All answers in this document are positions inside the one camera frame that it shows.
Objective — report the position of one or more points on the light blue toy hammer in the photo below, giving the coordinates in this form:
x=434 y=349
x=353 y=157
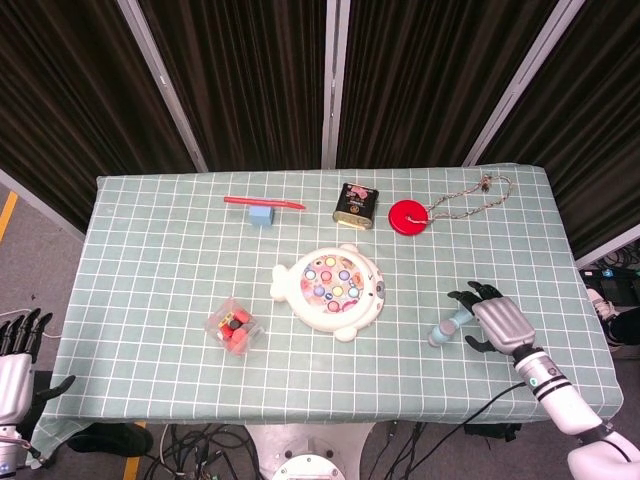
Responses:
x=442 y=334

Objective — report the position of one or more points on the aluminium screen post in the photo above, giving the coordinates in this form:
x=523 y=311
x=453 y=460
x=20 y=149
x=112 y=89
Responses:
x=162 y=80
x=520 y=85
x=334 y=80

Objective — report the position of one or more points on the green checked tablecloth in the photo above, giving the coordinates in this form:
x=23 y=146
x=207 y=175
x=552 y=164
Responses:
x=150 y=275

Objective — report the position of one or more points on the small blue cube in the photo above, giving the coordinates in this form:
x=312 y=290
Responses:
x=260 y=216

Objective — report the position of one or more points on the aluminium screen bottom rail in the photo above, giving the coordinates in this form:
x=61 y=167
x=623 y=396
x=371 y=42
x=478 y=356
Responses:
x=40 y=202
x=610 y=250

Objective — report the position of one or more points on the red pen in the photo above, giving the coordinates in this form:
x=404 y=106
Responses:
x=260 y=201

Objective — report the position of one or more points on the dark brown curtain panel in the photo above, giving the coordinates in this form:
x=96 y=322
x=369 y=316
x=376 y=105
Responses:
x=590 y=110
x=65 y=100
x=425 y=80
x=250 y=80

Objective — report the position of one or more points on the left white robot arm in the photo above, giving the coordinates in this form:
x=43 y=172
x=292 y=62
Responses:
x=9 y=450

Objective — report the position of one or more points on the black gold tin can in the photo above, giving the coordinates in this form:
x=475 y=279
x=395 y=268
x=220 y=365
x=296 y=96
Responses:
x=356 y=206

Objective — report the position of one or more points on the black white shoe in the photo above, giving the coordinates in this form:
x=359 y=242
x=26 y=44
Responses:
x=625 y=325

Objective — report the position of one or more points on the white fish-shaped toy board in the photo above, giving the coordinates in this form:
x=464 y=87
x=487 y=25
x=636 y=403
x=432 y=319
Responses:
x=330 y=290

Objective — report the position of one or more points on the red disc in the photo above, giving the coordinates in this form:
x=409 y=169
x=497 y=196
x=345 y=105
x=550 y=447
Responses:
x=402 y=222

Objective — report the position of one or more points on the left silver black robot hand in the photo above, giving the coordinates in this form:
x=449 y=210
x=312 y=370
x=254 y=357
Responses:
x=12 y=380

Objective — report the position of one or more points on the black device with blue label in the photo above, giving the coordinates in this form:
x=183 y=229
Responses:
x=612 y=282

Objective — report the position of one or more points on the clear box of red blocks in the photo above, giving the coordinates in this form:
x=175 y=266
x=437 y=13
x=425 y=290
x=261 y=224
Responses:
x=234 y=327

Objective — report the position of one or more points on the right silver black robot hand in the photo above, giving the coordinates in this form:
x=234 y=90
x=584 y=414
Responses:
x=502 y=325

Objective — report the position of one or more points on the grey white robot base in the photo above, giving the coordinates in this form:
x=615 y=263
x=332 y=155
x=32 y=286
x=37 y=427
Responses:
x=310 y=450

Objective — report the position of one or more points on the black box under table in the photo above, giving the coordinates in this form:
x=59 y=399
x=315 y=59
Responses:
x=492 y=431

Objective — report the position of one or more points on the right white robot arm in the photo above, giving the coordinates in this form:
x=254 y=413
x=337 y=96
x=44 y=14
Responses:
x=565 y=405

